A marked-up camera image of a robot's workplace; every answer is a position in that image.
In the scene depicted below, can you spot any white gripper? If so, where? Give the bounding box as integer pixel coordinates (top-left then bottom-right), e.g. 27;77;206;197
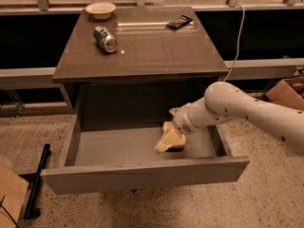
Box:
154;105;196;153

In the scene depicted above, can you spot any yellow sponge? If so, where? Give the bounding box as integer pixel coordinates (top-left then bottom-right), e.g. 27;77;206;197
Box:
162;122;186;149

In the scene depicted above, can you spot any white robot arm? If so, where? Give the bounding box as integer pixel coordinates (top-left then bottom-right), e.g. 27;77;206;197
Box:
154;82;304;154

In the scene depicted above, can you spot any grey cabinet with counter top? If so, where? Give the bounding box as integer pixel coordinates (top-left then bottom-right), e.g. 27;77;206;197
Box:
53;7;228;130

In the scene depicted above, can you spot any open grey top drawer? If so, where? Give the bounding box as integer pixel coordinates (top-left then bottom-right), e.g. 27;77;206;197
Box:
42;83;251;196

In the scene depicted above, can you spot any black snack wrapper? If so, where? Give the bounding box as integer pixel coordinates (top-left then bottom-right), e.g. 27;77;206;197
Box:
166;15;193;29

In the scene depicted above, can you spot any cardboard box right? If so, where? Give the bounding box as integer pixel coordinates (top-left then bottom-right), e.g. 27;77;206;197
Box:
266;77;304;110

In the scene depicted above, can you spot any white bowl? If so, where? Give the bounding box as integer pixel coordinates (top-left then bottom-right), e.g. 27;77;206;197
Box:
85;2;116;20

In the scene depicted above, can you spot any black metal bar stand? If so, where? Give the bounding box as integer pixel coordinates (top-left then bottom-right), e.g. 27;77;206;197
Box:
24;143;51;219

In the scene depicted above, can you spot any brown cardboard box left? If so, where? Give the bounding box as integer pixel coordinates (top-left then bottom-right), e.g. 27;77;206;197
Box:
0;164;29;228

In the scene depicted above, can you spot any white cable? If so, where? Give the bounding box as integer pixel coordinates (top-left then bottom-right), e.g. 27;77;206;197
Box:
222;3;246;83

